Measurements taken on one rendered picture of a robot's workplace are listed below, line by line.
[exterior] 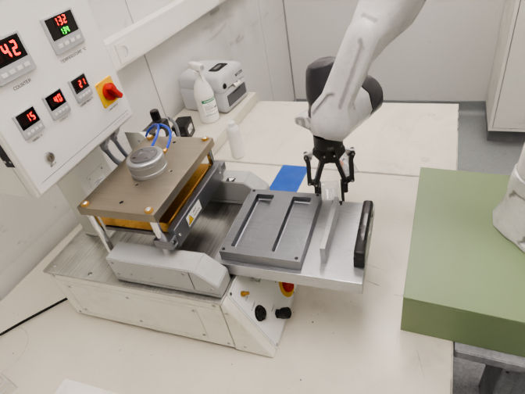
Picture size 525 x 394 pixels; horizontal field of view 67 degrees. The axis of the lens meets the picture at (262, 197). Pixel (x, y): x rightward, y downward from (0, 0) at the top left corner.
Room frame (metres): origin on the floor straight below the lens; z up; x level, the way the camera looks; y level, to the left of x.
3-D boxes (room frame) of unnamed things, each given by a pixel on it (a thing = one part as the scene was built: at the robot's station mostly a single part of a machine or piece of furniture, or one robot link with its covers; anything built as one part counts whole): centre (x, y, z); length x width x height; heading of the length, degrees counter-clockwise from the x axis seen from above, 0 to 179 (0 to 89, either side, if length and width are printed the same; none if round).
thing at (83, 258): (0.74, 0.25, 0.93); 0.46 x 0.35 x 0.01; 64
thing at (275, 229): (0.61, -0.01, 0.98); 0.20 x 0.17 x 0.03; 154
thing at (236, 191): (0.82, 0.09, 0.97); 0.26 x 0.05 x 0.07; 64
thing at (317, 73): (0.83, -0.23, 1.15); 0.18 x 0.10 x 0.13; 40
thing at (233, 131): (1.30, 0.06, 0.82); 0.05 x 0.05 x 0.14
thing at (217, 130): (1.46, 0.26, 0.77); 0.84 x 0.30 x 0.04; 151
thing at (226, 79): (1.72, 0.11, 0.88); 0.25 x 0.20 x 0.17; 55
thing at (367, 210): (0.53, -0.18, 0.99); 0.15 x 0.02 x 0.04; 154
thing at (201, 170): (0.73, 0.22, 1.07); 0.22 x 0.17 x 0.10; 154
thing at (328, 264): (0.59, -0.05, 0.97); 0.30 x 0.22 x 0.08; 64
